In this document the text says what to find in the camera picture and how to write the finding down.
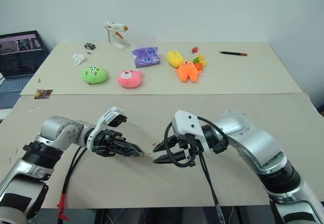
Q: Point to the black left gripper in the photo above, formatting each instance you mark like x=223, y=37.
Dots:
x=105, y=144

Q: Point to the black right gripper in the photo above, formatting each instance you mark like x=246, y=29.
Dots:
x=193, y=150

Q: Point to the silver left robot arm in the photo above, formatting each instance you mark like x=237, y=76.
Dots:
x=58, y=133

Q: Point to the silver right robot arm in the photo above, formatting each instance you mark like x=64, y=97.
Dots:
x=253, y=138

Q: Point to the pink bear plush toy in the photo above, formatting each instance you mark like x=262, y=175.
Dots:
x=129, y=79

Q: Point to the green plush toy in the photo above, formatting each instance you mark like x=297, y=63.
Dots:
x=94, y=75

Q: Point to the orange one-eyed plush toy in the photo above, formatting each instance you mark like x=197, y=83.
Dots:
x=187, y=71

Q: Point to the purple plush toy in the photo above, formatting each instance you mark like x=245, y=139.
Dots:
x=146, y=58

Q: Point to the yellow plush toy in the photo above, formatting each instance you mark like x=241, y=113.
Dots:
x=175, y=58

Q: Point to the small fruit plush toy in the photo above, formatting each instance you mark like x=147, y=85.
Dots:
x=201, y=62

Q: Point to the brown flat packet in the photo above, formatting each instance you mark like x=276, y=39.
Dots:
x=43, y=93

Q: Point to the crumpled white tissue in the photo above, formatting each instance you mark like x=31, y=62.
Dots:
x=79, y=58

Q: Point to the small red trinket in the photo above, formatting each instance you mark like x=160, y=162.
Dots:
x=195, y=49

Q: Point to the small black box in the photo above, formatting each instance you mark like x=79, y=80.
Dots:
x=89, y=45

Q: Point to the white hot glue gun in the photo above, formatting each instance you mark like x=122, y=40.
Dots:
x=112, y=35

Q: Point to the black pen with red end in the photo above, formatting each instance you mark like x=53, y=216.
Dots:
x=233, y=53

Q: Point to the grey laptop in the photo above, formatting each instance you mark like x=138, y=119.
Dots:
x=17, y=57

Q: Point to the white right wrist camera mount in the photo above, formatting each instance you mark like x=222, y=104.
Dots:
x=186, y=123

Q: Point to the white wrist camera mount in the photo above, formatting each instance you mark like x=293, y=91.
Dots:
x=105, y=119
x=186, y=123

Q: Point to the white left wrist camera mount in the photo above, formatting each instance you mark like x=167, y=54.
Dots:
x=105, y=119

